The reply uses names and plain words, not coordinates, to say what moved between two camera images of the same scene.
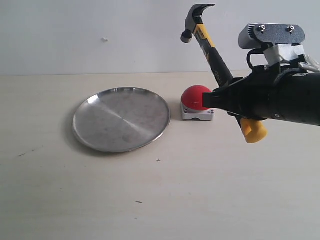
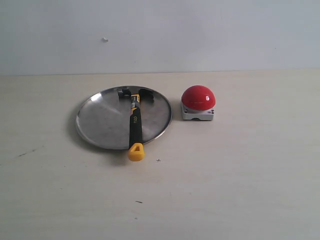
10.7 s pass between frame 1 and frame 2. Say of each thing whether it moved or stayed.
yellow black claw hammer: moved
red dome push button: stayed
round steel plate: stayed
